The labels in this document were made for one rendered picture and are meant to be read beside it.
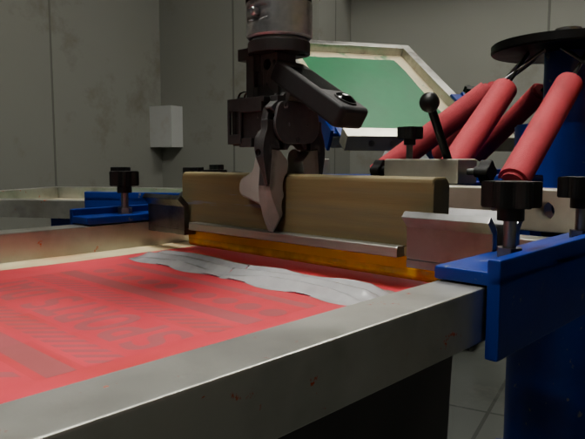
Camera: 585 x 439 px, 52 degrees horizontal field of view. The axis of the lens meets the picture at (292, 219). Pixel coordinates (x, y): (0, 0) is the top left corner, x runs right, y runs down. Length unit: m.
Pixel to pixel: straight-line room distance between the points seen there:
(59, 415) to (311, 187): 0.47
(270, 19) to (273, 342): 0.45
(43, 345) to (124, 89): 4.10
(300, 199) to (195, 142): 3.89
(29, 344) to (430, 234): 0.34
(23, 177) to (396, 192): 3.44
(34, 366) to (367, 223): 0.34
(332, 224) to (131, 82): 3.97
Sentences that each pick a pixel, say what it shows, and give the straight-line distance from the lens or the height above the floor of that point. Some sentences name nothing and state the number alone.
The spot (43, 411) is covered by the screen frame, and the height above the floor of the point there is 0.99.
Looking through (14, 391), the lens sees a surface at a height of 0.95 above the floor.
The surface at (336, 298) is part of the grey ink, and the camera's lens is 0.53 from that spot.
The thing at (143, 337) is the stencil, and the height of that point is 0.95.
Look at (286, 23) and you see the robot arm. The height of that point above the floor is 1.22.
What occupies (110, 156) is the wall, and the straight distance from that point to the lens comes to 4.37.
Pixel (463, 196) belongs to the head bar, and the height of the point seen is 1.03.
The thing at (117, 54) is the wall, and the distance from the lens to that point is 4.48.
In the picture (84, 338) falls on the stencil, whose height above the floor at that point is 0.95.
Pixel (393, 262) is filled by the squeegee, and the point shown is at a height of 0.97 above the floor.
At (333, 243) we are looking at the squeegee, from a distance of 0.62.
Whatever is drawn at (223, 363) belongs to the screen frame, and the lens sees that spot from 0.27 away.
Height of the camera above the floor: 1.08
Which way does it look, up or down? 6 degrees down
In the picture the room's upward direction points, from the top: straight up
